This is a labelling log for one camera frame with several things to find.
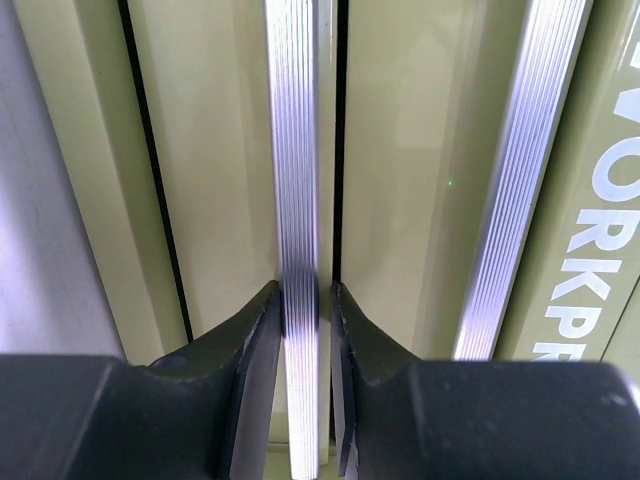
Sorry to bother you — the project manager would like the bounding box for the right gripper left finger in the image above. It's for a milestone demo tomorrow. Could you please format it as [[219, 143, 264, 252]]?
[[1, 281, 281, 479]]

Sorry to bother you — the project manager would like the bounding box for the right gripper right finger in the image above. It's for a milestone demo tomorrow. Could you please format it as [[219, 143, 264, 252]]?
[[331, 283, 639, 479]]

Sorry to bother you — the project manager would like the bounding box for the green metal drawer chest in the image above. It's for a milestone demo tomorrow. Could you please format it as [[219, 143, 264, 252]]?
[[5, 1, 639, 479]]

